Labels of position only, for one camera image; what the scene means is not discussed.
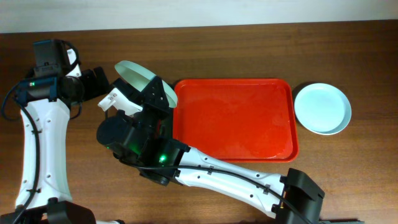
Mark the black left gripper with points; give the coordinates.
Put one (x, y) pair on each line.
(95, 88)

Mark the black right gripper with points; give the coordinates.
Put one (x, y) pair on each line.
(156, 101)

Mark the green plate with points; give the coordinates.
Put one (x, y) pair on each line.
(139, 77)

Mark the light blue plate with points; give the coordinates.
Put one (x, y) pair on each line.
(322, 109)

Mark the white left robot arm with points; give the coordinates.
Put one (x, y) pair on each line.
(45, 102)

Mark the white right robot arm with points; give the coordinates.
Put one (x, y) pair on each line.
(291, 198)

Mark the red plastic tray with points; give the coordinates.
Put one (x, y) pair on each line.
(237, 119)

